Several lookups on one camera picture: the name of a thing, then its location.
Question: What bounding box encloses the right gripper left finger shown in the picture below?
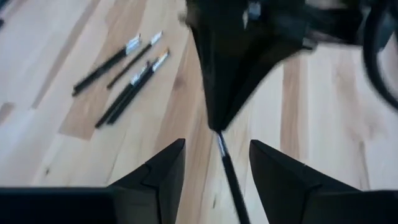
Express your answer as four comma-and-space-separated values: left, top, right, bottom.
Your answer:
107, 138, 187, 224

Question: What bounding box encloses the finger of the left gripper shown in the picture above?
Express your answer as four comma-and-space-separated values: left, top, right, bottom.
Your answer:
185, 8, 244, 131
221, 8, 309, 131

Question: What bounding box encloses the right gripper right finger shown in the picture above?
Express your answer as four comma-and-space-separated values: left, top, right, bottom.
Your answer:
248, 139, 360, 224

